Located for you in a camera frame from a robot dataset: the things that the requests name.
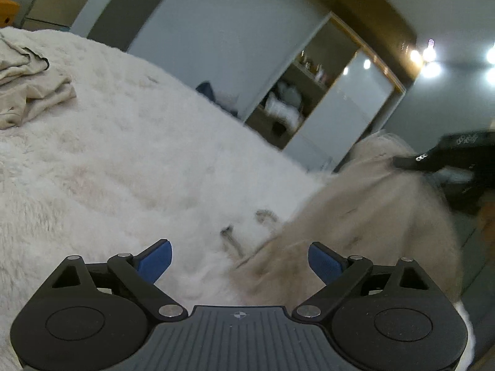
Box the white sliding wardrobe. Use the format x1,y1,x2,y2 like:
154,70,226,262
127,0,407,171

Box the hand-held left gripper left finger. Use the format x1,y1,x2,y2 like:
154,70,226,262
39,240,188,321

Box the dark blue cloth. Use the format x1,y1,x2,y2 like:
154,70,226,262
195,81,238,114

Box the white fluffy bed blanket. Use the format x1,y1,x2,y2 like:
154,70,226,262
0,27,476,371

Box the olive grey door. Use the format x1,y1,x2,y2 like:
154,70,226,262
87,0,163,53

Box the orange box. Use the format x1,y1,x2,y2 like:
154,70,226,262
0,0,21,29

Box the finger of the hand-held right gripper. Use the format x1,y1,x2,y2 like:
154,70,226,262
392,154,434,171

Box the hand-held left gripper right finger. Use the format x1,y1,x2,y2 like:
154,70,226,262
292,241,441,321

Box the person's right hand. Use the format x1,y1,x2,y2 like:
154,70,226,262
477,195,495,248

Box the beige dotted pajama shirt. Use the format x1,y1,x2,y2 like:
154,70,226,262
0,33,77,130

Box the group of small bottles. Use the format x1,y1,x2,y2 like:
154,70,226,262
298,50,329,86

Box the beige dotted pajama pants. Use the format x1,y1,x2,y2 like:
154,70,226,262
232,130,467,306

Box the grey pillow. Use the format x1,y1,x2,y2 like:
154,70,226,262
276,81,304,105

